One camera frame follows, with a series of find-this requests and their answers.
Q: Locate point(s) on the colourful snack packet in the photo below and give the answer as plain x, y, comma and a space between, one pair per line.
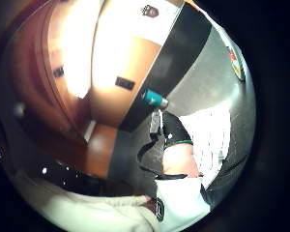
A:
237, 64

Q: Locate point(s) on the black label plate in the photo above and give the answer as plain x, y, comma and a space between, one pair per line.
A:
125, 83
58, 71

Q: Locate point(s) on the teal cylinder with silver cap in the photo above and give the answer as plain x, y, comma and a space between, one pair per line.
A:
153, 97

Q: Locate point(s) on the small grey metal clip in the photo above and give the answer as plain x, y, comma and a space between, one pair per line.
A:
155, 121

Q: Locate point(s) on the white sheet with dark emblem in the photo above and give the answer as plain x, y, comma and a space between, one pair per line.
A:
141, 19

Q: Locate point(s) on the black panel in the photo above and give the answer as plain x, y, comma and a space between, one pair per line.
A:
180, 54

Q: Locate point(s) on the white cloth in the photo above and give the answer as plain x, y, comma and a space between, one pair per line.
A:
209, 138

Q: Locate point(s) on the brown wooden cabinet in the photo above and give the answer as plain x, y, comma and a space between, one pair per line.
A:
38, 90

